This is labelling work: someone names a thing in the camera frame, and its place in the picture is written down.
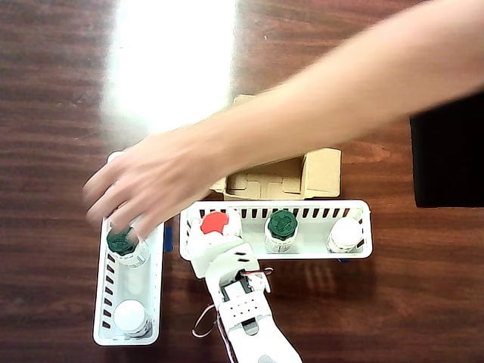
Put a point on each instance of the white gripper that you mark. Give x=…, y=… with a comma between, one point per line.
x=206, y=252

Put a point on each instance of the red cap pill bottle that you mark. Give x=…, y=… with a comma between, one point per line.
x=213, y=223

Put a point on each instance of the green cap pill bottle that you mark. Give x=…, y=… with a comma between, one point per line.
x=282, y=224
x=121, y=242

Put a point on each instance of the brown cardboard box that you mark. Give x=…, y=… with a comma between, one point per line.
x=321, y=174

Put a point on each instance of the bare human forearm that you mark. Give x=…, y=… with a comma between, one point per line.
x=340, y=87

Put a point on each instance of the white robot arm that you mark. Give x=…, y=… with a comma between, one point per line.
x=261, y=336

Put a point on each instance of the long white slotted tray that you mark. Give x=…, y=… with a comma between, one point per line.
x=128, y=283

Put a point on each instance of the wide white slotted tray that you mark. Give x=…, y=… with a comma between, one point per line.
x=314, y=242

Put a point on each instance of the white cap pill bottle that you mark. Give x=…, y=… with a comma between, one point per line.
x=346, y=232
x=129, y=317

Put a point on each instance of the bare human hand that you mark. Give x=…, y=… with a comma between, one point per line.
x=162, y=170

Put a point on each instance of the black cloth mat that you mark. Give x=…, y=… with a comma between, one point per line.
x=446, y=159

